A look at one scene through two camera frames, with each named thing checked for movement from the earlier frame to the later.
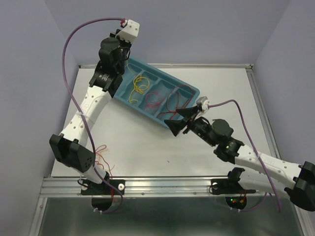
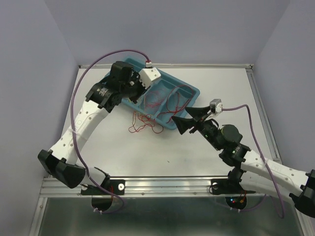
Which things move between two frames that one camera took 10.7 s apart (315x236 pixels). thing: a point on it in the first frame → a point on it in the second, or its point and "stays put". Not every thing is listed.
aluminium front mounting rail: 138,187 stays put
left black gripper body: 124,44 → 134,89
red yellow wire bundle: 102,160 → 140,121
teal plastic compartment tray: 153,94 stays put
